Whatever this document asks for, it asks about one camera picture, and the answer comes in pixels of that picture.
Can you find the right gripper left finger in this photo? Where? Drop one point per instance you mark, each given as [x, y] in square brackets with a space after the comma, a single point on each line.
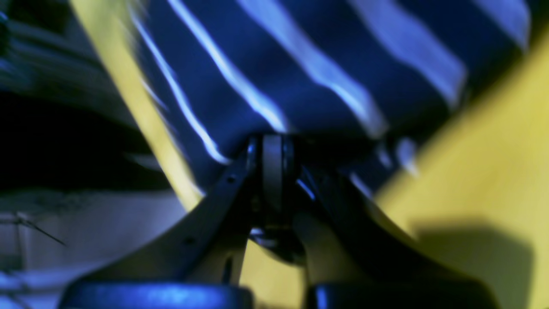
[197, 263]

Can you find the navy white striped T-shirt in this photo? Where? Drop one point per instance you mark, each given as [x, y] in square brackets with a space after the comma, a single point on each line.
[379, 74]

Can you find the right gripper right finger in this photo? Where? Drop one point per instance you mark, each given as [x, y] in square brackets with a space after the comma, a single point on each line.
[354, 256]

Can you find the yellow table cloth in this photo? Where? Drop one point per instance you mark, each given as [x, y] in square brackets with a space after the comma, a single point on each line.
[474, 199]

